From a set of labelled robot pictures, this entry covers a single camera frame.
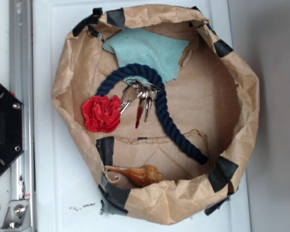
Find navy blue twisted rope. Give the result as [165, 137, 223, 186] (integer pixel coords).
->
[97, 63, 209, 166]

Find aluminium frame rail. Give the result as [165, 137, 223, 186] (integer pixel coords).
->
[9, 0, 36, 232]

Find silver key bunch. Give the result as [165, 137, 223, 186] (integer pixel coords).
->
[119, 79, 161, 128]

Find light blue cloth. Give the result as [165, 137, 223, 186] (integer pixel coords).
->
[102, 28, 189, 83]

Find metal corner bracket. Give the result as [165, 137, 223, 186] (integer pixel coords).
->
[0, 200, 31, 232]

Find brown paper bag bin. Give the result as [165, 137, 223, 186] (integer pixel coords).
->
[52, 4, 260, 225]

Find brown spiral seashell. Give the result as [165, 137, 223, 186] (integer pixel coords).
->
[104, 165, 165, 187]

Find red crumpled paper flower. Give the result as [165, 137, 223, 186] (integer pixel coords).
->
[81, 95, 121, 133]

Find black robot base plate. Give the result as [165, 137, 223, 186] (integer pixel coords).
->
[0, 83, 24, 177]

